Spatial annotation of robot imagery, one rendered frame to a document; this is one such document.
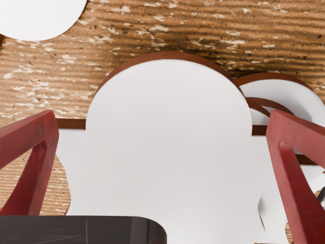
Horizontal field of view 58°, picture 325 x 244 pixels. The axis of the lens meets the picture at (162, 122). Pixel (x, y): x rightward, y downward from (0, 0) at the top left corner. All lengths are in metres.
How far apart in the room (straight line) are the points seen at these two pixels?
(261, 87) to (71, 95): 0.13
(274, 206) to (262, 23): 0.11
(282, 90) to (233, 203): 0.07
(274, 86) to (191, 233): 0.10
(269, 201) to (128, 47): 0.13
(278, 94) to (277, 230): 0.09
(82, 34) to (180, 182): 0.11
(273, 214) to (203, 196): 0.06
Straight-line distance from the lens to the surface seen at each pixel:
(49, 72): 0.21
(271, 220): 0.21
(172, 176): 0.16
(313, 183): 0.21
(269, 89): 0.17
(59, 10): 0.19
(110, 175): 0.16
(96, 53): 0.20
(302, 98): 0.18
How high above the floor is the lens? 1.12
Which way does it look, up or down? 55 degrees down
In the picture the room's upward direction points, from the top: 179 degrees counter-clockwise
